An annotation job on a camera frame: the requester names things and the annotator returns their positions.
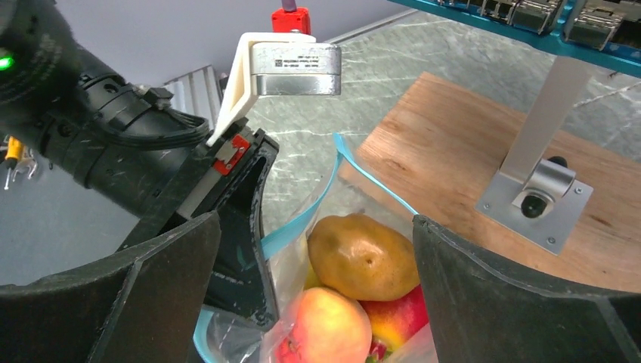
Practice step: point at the grey metal bracket stand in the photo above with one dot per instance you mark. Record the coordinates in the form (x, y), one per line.
(539, 197)

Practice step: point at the black aluminium base frame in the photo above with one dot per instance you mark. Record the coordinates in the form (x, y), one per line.
(197, 93)

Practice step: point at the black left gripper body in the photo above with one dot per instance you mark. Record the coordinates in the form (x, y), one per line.
(166, 188)

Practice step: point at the brown potato toy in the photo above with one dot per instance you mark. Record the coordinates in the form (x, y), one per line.
(362, 258)

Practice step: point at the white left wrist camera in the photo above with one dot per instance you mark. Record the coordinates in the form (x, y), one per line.
(287, 61)

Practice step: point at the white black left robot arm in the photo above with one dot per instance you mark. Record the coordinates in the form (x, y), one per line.
(134, 148)

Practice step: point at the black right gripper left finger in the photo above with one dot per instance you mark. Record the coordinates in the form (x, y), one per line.
(138, 305)

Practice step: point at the pink peach toy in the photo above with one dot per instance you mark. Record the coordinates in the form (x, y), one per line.
(328, 327)

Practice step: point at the grey blue network switch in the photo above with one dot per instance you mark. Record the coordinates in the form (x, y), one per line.
(603, 33)

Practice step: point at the red apple toy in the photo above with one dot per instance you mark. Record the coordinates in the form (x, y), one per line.
(395, 322)

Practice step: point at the wooden board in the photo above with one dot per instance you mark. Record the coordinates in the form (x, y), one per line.
(438, 149)

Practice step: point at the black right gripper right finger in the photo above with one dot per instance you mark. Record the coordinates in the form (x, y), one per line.
(484, 307)

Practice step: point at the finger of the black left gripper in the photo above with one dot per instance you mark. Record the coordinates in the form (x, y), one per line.
(241, 282)

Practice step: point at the clear zip top bag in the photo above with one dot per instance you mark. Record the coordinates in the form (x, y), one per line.
(351, 187)

